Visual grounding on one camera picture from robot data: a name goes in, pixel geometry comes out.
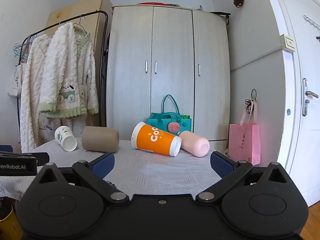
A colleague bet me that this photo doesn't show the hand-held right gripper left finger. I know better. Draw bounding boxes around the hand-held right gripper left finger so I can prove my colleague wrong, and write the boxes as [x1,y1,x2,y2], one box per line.
[30,152,130,205]

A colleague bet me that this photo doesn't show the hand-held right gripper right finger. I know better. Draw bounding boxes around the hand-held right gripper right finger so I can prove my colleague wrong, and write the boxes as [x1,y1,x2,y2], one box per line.
[196,151,293,204]

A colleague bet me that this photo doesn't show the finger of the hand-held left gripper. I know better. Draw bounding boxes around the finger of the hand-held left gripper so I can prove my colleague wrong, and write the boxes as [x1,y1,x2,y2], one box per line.
[0,151,49,166]

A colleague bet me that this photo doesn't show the tan cup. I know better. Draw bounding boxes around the tan cup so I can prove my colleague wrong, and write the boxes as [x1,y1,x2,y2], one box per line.
[81,126,120,153]

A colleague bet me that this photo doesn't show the pink cup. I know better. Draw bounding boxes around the pink cup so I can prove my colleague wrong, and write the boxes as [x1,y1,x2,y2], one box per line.
[178,131,210,158]

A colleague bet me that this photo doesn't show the white cup with green print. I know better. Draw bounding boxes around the white cup with green print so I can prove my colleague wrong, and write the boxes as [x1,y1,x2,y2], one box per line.
[54,125,78,152]

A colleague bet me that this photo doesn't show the yellow cup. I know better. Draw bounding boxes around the yellow cup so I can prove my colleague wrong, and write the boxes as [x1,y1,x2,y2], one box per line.
[0,204,24,240]

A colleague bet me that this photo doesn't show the orange paper cup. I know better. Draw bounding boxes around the orange paper cup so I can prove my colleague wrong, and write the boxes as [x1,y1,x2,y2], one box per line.
[131,122,182,157]

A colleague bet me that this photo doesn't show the pink paper bag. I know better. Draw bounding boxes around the pink paper bag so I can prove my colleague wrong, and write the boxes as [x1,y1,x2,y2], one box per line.
[228,99,261,166]

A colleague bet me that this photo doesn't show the white printed garment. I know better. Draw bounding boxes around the white printed garment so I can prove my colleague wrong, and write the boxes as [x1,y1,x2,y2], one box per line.
[37,114,87,143]

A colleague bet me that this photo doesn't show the white patterned tablecloth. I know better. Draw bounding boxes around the white patterned tablecloth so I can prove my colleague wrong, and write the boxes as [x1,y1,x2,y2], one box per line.
[0,137,229,202]

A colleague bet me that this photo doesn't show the pink watermelon charm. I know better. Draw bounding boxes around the pink watermelon charm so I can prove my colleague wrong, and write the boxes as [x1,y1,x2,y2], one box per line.
[168,121,181,133]

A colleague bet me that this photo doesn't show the black clothes rack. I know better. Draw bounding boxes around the black clothes rack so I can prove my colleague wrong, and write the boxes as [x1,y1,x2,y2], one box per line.
[16,10,109,128]

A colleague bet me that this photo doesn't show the teal felt handbag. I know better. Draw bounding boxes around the teal felt handbag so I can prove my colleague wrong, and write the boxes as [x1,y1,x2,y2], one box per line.
[147,94,192,134]

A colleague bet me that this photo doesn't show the plain white fleece robe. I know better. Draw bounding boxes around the plain white fleece robe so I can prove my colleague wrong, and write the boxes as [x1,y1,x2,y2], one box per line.
[19,33,54,153]

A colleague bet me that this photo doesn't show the white tote bag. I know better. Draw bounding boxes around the white tote bag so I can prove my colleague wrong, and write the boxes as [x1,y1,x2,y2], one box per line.
[7,63,26,97]

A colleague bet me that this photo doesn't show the white door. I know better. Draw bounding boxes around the white door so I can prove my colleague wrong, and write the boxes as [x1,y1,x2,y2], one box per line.
[261,0,320,207]

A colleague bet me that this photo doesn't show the white fleece robe green trim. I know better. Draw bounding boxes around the white fleece robe green trim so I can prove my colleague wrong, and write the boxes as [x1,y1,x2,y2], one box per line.
[37,22,99,119]

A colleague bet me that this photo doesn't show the light wood wardrobe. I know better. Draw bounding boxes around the light wood wardrobe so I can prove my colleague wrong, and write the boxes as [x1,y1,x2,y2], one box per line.
[106,5,231,142]

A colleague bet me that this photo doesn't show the black long item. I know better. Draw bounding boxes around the black long item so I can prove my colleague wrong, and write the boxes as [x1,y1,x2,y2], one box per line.
[212,11,231,26]

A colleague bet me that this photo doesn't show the tan wooden board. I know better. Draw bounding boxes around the tan wooden board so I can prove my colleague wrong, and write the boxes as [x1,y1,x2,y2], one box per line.
[46,0,114,128]

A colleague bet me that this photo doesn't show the black cable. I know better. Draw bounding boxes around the black cable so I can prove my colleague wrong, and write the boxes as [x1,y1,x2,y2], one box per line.
[245,88,258,115]

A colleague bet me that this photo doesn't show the silver door handle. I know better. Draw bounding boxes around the silver door handle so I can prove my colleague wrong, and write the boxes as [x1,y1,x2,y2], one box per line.
[302,78,319,117]

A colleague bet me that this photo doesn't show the wire clothes hangers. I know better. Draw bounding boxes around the wire clothes hangers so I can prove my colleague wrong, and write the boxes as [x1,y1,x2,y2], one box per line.
[13,42,32,63]

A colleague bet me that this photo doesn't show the white wall switch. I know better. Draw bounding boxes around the white wall switch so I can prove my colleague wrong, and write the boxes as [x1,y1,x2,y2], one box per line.
[279,33,296,53]

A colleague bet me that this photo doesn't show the metal hook rail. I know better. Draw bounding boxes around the metal hook rail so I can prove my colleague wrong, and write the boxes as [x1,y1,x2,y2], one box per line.
[303,15,320,31]

